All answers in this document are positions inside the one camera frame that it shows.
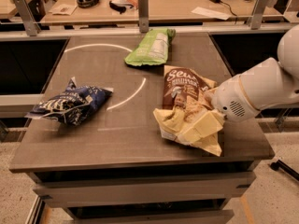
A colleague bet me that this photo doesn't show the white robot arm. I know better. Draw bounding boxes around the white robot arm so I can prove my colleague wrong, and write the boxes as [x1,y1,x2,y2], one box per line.
[178,25,299,143]

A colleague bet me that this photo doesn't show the wooden background desk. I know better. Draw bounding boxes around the wooden background desk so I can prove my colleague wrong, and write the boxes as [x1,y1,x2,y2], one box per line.
[39,0,284,26]

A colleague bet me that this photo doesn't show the blue chip bag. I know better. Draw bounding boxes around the blue chip bag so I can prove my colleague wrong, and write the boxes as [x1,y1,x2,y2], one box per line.
[26,77,114,126]

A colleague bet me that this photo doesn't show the black chair base leg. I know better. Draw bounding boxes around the black chair base leg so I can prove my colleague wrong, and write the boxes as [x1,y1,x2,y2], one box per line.
[270,160,299,181]

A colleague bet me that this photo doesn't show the black sunglasses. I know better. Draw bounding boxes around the black sunglasses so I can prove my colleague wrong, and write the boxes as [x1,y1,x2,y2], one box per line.
[109,1,134,14]

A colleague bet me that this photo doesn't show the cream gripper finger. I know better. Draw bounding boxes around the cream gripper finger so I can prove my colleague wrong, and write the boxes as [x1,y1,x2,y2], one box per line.
[204,89,216,103]
[178,110,224,143]

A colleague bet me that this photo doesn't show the right metal bracket post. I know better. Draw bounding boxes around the right metal bracket post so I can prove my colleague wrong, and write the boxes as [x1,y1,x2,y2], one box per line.
[247,0,269,30]

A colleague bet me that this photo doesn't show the left metal bracket post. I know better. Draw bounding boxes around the left metal bracket post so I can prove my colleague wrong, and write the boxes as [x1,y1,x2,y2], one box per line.
[13,0,40,36]

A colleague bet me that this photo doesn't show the white paper sheet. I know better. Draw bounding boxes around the white paper sheet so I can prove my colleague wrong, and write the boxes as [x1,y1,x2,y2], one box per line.
[192,7,230,21]

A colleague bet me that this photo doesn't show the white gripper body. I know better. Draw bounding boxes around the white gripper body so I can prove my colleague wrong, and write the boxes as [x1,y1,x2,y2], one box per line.
[211,75,260,122]

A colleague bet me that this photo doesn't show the brown sea salt chip bag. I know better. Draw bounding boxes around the brown sea salt chip bag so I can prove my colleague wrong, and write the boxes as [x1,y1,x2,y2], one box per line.
[153,65,221,156]

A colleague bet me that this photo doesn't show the middle metal bracket post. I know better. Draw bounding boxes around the middle metal bracket post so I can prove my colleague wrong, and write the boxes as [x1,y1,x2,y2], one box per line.
[138,0,149,33]

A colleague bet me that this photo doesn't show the metal bracket post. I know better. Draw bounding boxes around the metal bracket post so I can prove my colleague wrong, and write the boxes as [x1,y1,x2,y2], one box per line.
[138,0,149,33]
[247,0,269,30]
[13,0,40,36]

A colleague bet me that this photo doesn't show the green rice chip bag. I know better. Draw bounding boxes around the green rice chip bag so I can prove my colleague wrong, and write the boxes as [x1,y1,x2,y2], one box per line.
[124,28,176,66]

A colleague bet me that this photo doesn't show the small paper card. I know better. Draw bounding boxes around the small paper card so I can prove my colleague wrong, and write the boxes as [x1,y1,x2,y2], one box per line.
[50,4,77,16]

